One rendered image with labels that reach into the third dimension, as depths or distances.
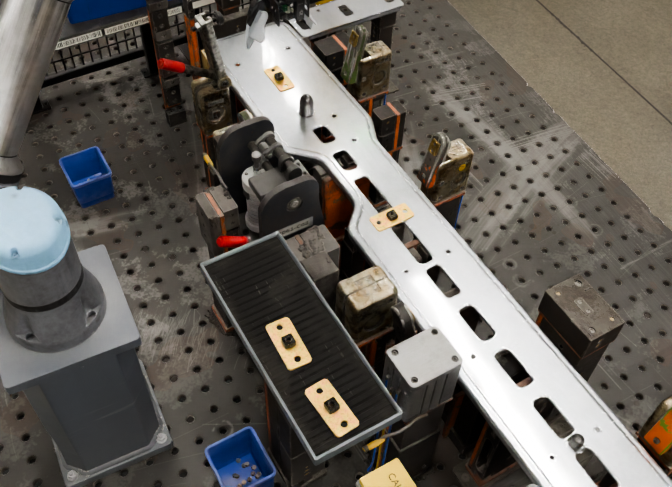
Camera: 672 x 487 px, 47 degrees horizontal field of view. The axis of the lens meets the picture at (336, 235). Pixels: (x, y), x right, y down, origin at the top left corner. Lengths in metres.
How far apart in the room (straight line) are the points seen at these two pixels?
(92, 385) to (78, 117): 1.04
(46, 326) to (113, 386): 0.19
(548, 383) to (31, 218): 0.84
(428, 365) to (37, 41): 0.72
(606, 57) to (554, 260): 1.95
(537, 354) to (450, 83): 1.10
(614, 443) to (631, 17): 2.92
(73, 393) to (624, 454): 0.87
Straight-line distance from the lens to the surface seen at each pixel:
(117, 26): 1.95
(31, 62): 1.17
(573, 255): 1.93
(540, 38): 3.74
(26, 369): 1.26
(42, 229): 1.12
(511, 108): 2.24
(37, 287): 1.16
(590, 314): 1.42
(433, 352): 1.21
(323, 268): 1.30
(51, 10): 1.16
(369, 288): 1.30
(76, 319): 1.23
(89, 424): 1.44
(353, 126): 1.68
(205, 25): 1.60
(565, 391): 1.36
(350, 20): 1.97
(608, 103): 3.49
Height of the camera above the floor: 2.14
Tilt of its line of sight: 51 degrees down
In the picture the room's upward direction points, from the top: 3 degrees clockwise
